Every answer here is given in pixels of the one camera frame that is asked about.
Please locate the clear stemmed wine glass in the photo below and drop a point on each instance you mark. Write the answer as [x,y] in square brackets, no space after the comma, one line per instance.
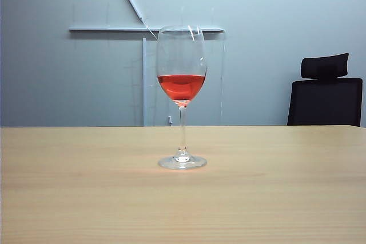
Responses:
[182,138]

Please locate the black office chair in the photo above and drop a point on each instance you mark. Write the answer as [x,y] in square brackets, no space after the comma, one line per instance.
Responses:
[326,101]

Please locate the red liquid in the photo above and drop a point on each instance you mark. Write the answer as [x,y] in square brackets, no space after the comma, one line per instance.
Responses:
[181,87]

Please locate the white horizontal wall rail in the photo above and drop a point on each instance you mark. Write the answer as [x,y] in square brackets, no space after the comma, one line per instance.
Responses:
[97,29]

